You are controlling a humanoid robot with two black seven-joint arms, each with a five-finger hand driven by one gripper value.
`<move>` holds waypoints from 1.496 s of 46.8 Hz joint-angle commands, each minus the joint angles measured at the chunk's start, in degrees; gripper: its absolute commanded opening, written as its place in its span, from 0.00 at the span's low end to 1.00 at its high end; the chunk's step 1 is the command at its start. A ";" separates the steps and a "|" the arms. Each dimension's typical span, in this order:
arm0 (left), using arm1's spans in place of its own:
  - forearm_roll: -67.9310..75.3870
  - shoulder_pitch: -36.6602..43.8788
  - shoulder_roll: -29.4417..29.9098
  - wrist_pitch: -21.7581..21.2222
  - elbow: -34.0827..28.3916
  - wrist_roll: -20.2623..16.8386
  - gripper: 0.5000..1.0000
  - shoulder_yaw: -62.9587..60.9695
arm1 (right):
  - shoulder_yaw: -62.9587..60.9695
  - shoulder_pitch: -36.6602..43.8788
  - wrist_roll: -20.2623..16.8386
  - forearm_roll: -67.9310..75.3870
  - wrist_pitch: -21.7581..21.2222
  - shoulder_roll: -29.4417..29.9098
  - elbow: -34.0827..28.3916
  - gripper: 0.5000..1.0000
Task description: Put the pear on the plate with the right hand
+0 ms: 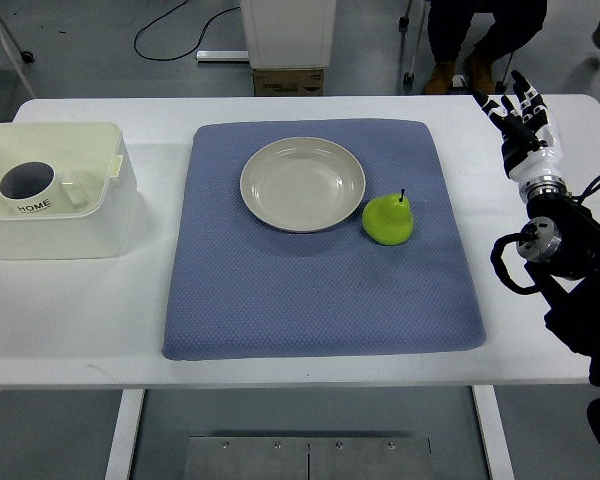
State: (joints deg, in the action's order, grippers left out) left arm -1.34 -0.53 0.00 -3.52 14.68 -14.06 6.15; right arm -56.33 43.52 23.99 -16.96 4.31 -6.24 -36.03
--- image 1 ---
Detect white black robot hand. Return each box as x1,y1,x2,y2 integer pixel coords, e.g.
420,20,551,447
473,70,563,188

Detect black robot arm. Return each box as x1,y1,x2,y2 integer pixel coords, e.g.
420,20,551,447
490,175,600,387

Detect black floor cable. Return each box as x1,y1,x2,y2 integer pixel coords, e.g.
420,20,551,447
133,0,242,62

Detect left tan boot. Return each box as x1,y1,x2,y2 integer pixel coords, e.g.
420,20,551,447
423,61,456,95

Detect rolling stand leg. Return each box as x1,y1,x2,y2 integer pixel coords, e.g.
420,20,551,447
0,9,35,64

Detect green pear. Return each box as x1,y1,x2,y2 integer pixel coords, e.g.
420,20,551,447
362,189,414,246

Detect tan boot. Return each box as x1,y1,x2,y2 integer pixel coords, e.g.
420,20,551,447
423,61,456,95
463,51,495,95

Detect metal base plate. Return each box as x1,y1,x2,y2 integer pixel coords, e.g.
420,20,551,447
183,436,434,479

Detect beige round plate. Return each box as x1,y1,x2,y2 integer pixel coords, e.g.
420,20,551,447
240,137,366,233

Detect blue textured mat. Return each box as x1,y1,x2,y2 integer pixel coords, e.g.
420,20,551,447
162,119,485,360

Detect white HOME mug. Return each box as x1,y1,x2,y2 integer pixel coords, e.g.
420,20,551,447
0,161,88,216

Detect right tan boot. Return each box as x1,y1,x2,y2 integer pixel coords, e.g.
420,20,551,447
463,51,495,95

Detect cardboard box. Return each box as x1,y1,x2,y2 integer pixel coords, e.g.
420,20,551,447
252,68,324,97

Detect white pedestal column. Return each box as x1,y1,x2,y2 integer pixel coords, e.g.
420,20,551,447
239,0,337,69

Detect seated person legs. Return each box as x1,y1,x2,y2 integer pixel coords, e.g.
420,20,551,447
426,0,549,64

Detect translucent white plastic bin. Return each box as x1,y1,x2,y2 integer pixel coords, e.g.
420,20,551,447
0,122,137,260

